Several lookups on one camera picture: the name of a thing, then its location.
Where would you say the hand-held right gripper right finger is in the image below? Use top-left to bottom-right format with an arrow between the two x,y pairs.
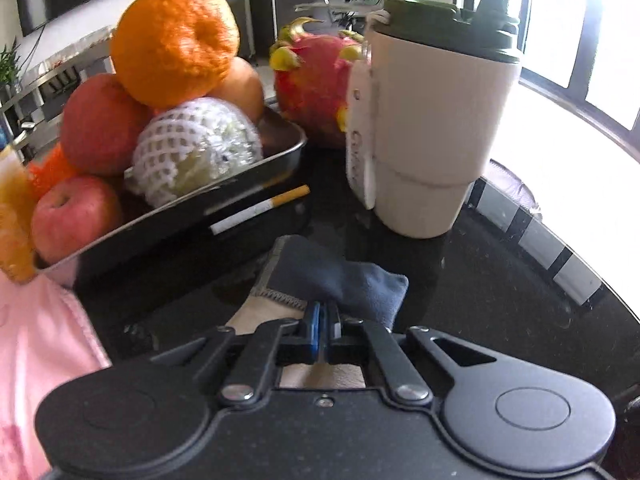
327,301 -> 497,407

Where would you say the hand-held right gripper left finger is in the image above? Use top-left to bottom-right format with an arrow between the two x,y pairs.
149,301 -> 327,408

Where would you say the blue and beige cloth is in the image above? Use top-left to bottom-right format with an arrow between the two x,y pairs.
226,234 -> 410,390

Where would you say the cigarette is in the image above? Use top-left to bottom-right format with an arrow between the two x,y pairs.
209,184 -> 311,235

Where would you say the metal fruit tray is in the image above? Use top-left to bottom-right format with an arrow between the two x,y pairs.
34,105 -> 309,287

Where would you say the pear in white foam net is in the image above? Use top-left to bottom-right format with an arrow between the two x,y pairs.
125,97 -> 265,210

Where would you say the white tumbler with green lid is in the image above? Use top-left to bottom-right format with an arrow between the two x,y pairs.
345,0 -> 524,239

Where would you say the red dragon fruit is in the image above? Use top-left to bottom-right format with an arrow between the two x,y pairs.
268,17 -> 366,149

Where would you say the yellow orange apple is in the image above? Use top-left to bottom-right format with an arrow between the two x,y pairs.
206,57 -> 266,127

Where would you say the pink red apple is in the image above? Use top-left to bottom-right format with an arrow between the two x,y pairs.
31,175 -> 125,267

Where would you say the pink printed towel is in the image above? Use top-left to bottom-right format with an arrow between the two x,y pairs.
0,260 -> 113,480

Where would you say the dark red apple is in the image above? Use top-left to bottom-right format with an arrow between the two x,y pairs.
60,73 -> 154,177

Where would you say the large orange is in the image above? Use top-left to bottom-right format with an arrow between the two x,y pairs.
109,0 -> 240,110

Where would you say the grey television stand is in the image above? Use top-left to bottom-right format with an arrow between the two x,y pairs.
0,26 -> 117,152

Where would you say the green potted plant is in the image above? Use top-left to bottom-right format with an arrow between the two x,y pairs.
0,41 -> 24,87

